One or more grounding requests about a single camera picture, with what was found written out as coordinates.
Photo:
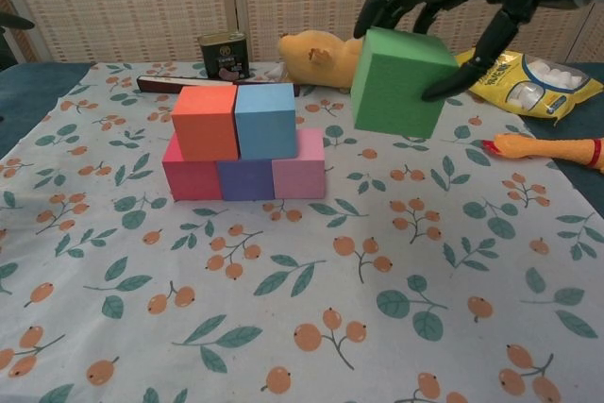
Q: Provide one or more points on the light blue foam cube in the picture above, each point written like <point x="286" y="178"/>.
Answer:
<point x="266" y="124"/>

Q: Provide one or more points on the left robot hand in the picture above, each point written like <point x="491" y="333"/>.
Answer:
<point x="14" y="21"/>

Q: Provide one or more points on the green foam cube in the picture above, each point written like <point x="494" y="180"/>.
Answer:
<point x="396" y="87"/>

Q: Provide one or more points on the yellow marshmallow bag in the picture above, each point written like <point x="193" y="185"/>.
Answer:
<point x="533" y="87"/>

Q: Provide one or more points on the orange foam cube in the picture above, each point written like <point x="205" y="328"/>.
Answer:
<point x="205" y="124"/>

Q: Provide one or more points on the floral print tablecloth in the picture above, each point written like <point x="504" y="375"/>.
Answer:
<point x="141" y="280"/>

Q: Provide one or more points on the yellow plush duck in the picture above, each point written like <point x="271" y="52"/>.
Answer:
<point x="325" y="63"/>

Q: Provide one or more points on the light pink foam cube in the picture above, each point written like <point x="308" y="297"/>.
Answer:
<point x="299" y="174"/>

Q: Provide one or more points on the long dark red box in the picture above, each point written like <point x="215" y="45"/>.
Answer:
<point x="160" y="83"/>

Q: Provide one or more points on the purple foam cube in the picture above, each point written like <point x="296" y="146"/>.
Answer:
<point x="245" y="179"/>

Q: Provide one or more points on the magenta foam cube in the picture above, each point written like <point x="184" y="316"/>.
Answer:
<point x="193" y="179"/>

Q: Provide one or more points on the yellow rubber chicken toy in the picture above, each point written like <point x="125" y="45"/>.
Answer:
<point x="552" y="148"/>

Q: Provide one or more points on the gold black tin can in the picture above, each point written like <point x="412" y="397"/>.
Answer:
<point x="224" y="58"/>

